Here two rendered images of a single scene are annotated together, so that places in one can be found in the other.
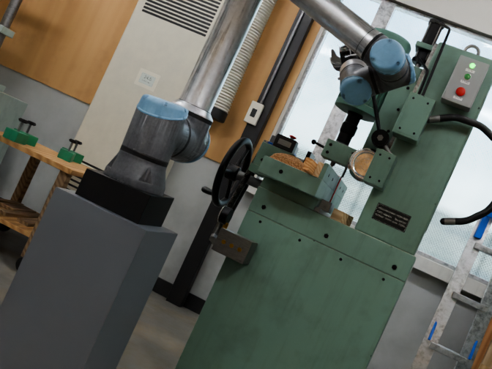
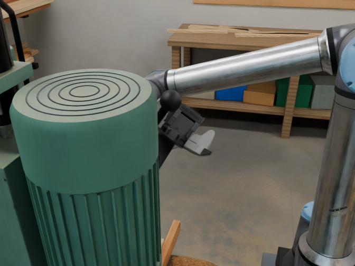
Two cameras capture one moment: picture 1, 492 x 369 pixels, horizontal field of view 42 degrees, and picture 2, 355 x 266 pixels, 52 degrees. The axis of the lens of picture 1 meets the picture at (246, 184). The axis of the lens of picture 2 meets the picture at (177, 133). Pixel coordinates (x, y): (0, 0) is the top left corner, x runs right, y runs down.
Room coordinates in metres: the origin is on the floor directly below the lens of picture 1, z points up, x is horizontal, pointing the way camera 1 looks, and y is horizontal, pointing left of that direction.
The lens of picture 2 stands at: (2.80, -0.15, 1.68)
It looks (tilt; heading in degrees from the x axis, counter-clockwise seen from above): 29 degrees down; 180
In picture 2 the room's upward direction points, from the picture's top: straight up
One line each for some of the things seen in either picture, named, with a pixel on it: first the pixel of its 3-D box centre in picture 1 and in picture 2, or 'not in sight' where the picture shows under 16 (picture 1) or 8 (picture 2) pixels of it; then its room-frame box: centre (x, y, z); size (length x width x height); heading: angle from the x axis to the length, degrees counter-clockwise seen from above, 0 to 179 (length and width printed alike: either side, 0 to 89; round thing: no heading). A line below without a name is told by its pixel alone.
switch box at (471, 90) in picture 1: (464, 83); not in sight; (2.16, -0.53, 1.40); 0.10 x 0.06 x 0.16; 74
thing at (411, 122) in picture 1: (414, 118); not in sight; (2.18, -0.42, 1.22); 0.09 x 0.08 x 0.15; 74
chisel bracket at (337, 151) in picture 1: (341, 157); not in sight; (2.38, -0.28, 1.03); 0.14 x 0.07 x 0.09; 74
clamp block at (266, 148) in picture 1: (277, 162); not in sight; (2.43, -0.07, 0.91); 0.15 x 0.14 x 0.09; 164
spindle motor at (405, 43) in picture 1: (373, 75); (97, 191); (2.39, -0.26, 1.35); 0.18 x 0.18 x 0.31
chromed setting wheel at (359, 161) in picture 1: (366, 165); not in sight; (2.23, -0.35, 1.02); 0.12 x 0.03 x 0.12; 74
